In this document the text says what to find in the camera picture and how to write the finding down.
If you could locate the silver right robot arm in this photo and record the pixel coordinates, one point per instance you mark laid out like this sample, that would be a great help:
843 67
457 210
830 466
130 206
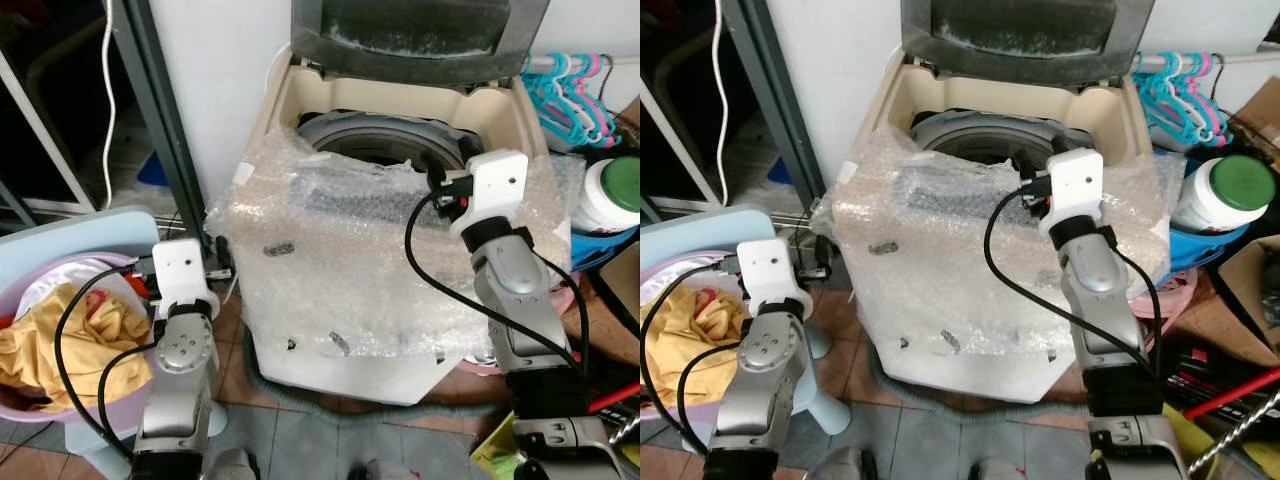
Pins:
1110 300
520 300

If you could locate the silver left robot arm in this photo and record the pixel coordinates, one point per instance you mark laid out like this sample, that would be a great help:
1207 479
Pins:
180 390
760 390

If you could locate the cream top-load washing machine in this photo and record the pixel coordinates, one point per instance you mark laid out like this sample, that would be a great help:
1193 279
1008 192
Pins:
350 340
960 340

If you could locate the clear bubble wrap sheet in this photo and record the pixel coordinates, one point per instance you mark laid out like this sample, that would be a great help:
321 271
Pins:
940 270
340 270

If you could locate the yellow cloth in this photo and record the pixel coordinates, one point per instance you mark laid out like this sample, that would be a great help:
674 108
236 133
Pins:
60 350
690 330

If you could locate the teal and pink hangers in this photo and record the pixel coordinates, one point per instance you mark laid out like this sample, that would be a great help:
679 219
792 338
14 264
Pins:
1180 100
565 100

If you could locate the dark grey washer lid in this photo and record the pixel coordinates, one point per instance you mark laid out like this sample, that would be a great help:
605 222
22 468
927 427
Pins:
420 30
1030 30

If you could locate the white cloth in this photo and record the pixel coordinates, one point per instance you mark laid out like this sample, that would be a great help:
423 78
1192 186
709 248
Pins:
45 290
665 290

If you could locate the small pink plastic basin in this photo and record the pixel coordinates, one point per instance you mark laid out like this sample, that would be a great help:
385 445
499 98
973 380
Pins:
565 295
1170 300

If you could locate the white jar with green lid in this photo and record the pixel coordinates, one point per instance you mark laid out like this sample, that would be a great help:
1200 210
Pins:
1225 190
610 190

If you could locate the blue plastic tub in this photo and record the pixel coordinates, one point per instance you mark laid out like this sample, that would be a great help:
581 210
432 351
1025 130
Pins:
1200 248
600 248

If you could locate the pink plastic laundry basin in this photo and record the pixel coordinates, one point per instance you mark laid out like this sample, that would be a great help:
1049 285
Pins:
655 285
20 290

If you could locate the brown cardboard box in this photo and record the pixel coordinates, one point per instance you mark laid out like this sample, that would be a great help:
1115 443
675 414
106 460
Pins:
1245 290
622 285

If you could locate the grey left robot foot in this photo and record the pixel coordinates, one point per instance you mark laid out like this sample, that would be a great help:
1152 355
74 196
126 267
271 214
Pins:
835 465
232 466

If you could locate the grey robot foot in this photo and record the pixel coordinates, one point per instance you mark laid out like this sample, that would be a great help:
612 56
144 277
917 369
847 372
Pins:
835 465
392 471
1000 471
232 466

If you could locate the red stick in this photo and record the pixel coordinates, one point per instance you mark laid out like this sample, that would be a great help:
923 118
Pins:
1230 398
612 398

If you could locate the yellow plastic bag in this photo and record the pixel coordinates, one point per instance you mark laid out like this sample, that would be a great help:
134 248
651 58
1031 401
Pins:
1190 445
497 450

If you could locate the grey right robot foot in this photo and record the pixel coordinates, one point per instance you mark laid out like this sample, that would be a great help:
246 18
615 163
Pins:
1000 471
392 471

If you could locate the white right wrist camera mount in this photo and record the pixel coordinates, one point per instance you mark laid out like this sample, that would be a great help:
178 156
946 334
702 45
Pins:
1072 190
495 190

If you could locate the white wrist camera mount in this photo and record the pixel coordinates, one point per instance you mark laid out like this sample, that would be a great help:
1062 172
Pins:
495 190
768 272
1072 190
182 270

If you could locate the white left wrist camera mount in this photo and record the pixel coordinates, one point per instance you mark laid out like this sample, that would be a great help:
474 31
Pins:
768 272
182 270

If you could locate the grey metal door post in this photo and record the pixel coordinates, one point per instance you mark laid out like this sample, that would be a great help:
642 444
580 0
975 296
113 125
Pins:
780 120
160 120

